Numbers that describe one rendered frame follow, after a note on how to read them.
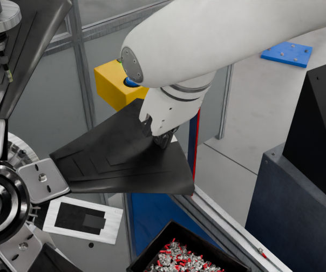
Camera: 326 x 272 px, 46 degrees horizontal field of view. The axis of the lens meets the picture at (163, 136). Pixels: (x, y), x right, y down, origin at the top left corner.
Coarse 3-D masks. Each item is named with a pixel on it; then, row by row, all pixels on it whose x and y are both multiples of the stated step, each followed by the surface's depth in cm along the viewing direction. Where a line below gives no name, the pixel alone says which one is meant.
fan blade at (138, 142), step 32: (96, 128) 73; (128, 128) 74; (64, 160) 67; (96, 160) 67; (128, 160) 68; (160, 160) 71; (96, 192) 63; (128, 192) 65; (160, 192) 67; (192, 192) 70
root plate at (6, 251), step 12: (24, 228) 64; (12, 240) 61; (24, 240) 63; (36, 240) 65; (0, 252) 57; (12, 252) 59; (24, 252) 62; (36, 252) 64; (12, 264) 58; (24, 264) 60
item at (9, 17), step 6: (0, 0) 47; (6, 0) 47; (6, 6) 46; (12, 6) 46; (18, 6) 46; (6, 12) 45; (12, 12) 45; (18, 12) 45; (0, 18) 44; (6, 18) 44; (12, 18) 44; (18, 18) 45; (0, 24) 43; (6, 24) 44; (12, 24) 44; (0, 30) 43
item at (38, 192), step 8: (40, 160) 67; (48, 160) 67; (24, 168) 65; (32, 168) 65; (40, 168) 66; (48, 168) 66; (56, 168) 66; (24, 176) 64; (32, 176) 64; (48, 176) 64; (56, 176) 64; (32, 184) 63; (40, 184) 63; (48, 184) 63; (56, 184) 63; (64, 184) 63; (32, 192) 61; (40, 192) 62; (48, 192) 62; (56, 192) 62; (64, 192) 62; (32, 200) 60; (40, 200) 60
